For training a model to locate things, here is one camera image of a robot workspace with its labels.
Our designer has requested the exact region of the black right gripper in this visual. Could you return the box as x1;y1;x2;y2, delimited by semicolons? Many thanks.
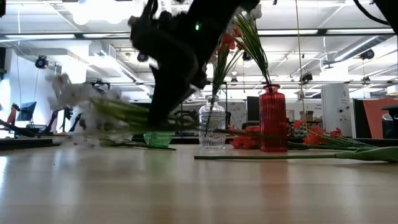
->
127;11;208;127

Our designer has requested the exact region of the black artificial tulip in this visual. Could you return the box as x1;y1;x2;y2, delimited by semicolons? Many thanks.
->
194;145;398;164

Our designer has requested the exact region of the clear glass vase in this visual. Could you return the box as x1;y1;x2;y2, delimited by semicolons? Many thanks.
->
198;95;227;150

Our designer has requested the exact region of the green glass vase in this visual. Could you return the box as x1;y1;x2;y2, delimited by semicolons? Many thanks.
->
142;130;176;148

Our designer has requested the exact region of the red glass vase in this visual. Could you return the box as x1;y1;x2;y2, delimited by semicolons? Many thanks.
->
258;83;289;153

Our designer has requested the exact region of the cardboard box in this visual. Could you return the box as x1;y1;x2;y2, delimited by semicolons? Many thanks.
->
300;110;315;122

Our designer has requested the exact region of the white room pillar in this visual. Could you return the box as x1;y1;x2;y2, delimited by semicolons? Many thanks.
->
321;65;352;138

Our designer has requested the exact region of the background computer monitor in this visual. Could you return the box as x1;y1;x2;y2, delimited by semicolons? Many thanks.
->
17;101;37;122

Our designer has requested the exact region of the orange partition panel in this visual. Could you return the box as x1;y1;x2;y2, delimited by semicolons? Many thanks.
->
362;98;398;139

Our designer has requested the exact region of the black office chair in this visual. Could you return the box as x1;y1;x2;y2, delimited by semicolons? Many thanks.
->
381;104;398;139

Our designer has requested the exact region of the thin hanging cord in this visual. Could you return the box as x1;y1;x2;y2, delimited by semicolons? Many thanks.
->
294;0;305;128

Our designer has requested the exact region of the black aluminium table frame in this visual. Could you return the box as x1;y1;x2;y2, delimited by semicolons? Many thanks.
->
0;136;398;147

